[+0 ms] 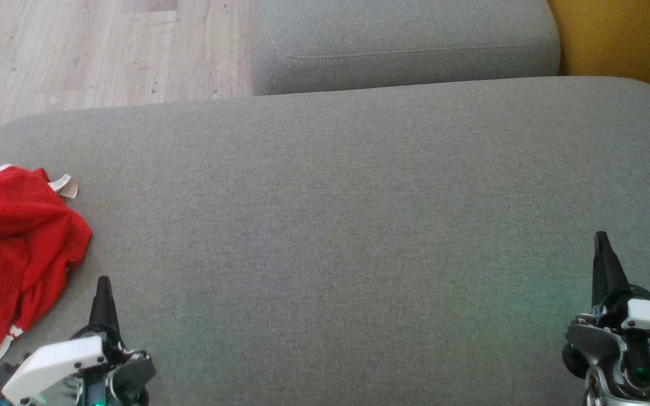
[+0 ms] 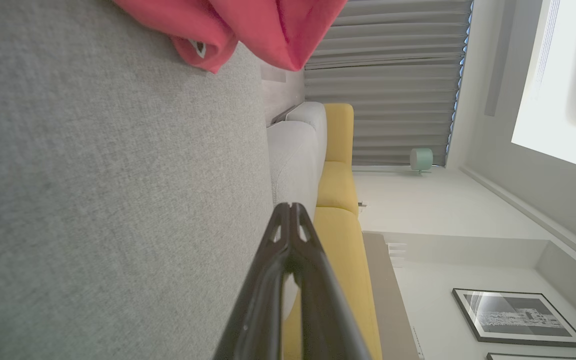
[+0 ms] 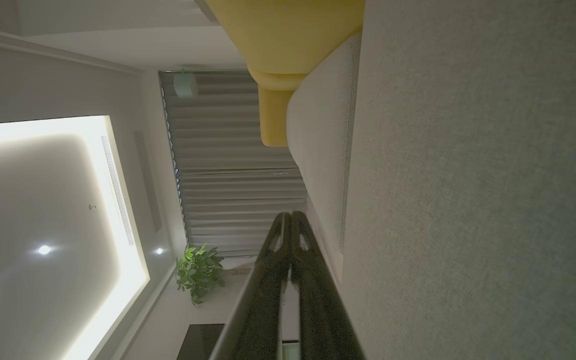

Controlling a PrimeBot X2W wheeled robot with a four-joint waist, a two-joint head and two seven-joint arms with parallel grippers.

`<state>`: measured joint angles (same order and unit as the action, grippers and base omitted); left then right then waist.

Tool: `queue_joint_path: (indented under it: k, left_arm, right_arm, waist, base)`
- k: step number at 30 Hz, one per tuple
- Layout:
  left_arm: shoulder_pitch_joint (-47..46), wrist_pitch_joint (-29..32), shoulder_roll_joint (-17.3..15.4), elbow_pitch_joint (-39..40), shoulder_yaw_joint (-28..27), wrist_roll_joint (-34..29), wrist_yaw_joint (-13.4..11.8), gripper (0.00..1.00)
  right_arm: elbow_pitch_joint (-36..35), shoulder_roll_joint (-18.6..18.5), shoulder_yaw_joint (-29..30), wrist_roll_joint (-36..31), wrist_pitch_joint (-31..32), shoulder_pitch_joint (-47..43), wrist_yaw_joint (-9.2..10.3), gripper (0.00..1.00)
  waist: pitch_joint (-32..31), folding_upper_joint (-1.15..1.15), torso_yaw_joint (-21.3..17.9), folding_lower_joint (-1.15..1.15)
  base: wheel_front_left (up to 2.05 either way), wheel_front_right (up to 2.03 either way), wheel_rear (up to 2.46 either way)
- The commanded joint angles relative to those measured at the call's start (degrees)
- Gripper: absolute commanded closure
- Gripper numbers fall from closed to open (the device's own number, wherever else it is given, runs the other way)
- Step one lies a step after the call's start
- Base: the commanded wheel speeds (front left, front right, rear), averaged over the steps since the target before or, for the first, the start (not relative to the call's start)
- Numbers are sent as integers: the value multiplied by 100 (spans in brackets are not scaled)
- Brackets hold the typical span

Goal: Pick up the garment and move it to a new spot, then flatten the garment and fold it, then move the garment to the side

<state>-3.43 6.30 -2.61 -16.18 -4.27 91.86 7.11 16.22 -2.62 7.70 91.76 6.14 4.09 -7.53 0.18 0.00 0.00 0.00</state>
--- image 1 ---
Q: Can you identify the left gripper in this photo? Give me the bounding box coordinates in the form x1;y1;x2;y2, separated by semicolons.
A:
0;276;156;406

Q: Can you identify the red basketball jersey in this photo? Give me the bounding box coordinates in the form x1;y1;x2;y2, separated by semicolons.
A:
0;164;93;374

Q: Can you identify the large yellow sofa back cushion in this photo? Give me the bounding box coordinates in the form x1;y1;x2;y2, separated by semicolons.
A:
547;0;650;111

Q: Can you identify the large grey sofa seat cushion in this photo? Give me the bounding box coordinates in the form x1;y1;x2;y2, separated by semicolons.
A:
0;76;650;406

